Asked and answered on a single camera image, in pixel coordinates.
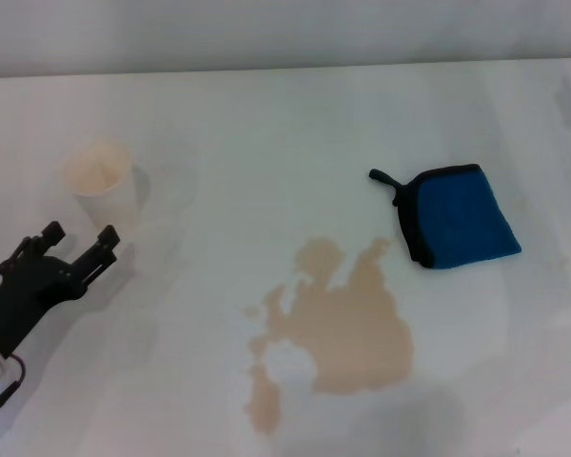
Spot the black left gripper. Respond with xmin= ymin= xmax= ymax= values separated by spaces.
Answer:
xmin=0 ymin=220 xmax=122 ymax=359

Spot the blue rag with black trim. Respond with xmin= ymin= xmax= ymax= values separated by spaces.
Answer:
xmin=367 ymin=163 xmax=523 ymax=269

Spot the brown water stain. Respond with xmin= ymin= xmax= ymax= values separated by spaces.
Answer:
xmin=237 ymin=234 xmax=416 ymax=435

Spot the white paper cup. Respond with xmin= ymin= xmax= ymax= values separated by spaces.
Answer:
xmin=62 ymin=136 xmax=140 ymax=235

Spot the dark left wrist cable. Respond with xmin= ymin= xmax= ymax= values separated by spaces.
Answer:
xmin=0 ymin=355 xmax=28 ymax=414

